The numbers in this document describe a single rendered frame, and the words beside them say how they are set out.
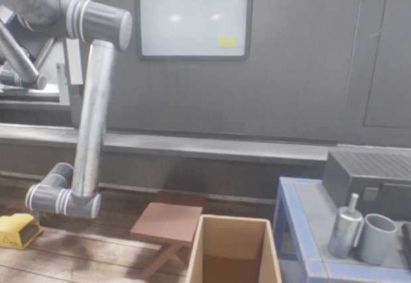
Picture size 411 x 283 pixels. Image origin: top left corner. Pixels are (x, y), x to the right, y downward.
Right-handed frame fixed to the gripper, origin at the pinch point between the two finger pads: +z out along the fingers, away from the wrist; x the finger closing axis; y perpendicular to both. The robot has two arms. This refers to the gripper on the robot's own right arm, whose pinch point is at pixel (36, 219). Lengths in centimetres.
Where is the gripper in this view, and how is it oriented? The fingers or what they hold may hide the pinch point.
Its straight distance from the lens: 153.2
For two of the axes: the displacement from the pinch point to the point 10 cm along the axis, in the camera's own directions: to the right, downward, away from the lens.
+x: 0.5, -3.4, 9.4
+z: -6.2, 7.3, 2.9
